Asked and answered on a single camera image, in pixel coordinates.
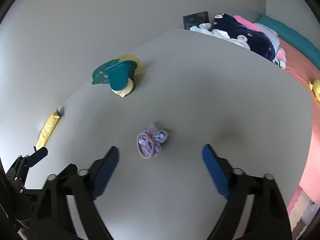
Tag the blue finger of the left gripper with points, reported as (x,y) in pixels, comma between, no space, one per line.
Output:
(36,157)

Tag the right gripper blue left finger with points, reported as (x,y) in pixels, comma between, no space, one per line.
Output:
(85,185)

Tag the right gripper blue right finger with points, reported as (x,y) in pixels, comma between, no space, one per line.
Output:
(268,218)

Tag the purple fabric scrunchie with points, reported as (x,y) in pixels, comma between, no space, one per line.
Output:
(149,142)

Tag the yellow snack wrapper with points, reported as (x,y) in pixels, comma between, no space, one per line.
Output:
(48,128)

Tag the teal dinosaur tape dispenser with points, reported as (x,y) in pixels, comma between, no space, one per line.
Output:
(119,73)

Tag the yellow duck plush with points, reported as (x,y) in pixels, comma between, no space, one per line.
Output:
(315,87)

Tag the teal pillow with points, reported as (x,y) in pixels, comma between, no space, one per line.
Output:
(293,37)

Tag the light blue folded blanket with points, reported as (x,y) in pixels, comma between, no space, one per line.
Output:
(271,34)

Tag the white crumpled cloth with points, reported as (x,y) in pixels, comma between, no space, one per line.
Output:
(204,28)

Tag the pink folded cloth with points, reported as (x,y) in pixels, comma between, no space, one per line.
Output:
(246,23)

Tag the black wall socket panel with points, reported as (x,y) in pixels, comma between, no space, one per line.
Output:
(195,19)

